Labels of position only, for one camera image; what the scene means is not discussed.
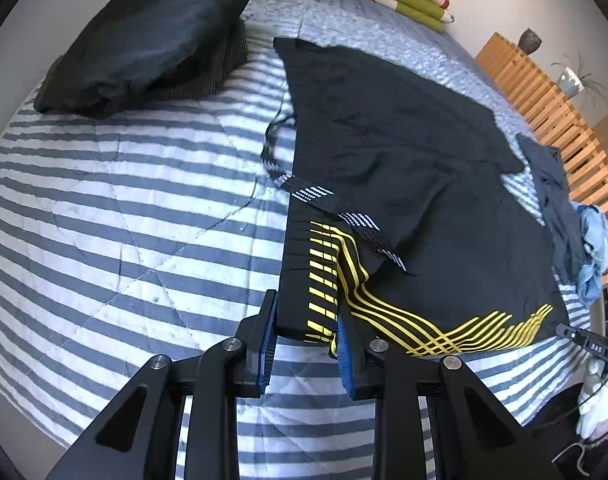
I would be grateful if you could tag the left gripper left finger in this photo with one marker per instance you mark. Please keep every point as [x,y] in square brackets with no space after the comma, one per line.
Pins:
[136,436]

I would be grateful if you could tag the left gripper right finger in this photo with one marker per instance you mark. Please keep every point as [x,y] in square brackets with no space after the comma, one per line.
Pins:
[433,409]

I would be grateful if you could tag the black shorts yellow stripes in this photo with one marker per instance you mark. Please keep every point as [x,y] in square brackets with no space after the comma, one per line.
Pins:
[398,213]

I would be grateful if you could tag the white cloth at edge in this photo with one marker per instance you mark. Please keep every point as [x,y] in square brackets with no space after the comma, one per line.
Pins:
[593,402]

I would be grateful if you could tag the light blue garment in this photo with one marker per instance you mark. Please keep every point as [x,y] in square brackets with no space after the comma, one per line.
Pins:
[594,237]

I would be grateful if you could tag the dark blue grey garment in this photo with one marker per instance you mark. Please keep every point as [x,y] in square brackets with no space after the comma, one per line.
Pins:
[559,215]

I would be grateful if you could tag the striped blue white quilt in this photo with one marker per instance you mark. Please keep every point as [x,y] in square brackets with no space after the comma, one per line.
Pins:
[157,231]

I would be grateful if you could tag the potted spider plant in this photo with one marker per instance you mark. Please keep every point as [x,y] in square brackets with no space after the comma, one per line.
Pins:
[575,79]

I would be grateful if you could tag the dark ceramic vase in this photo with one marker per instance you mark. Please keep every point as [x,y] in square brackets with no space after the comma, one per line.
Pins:
[529,42]

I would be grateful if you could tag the folded dark knit garment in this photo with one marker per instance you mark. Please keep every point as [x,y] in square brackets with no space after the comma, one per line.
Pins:
[205,71]

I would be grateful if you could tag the folded black jacket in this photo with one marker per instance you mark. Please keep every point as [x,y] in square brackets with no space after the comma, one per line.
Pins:
[127,46]

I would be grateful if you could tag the wooden slatted bed rail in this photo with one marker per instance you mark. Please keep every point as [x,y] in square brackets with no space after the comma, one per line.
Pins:
[552,117]

